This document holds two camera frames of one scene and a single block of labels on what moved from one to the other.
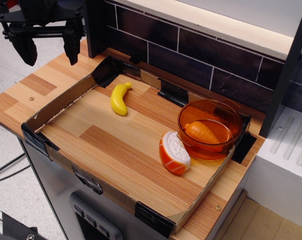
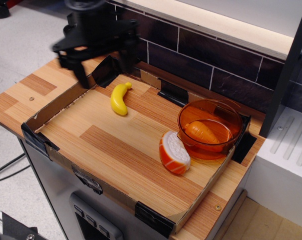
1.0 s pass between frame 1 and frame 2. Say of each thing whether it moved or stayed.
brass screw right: stayed
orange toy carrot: stayed
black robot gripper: moved
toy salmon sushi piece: stayed
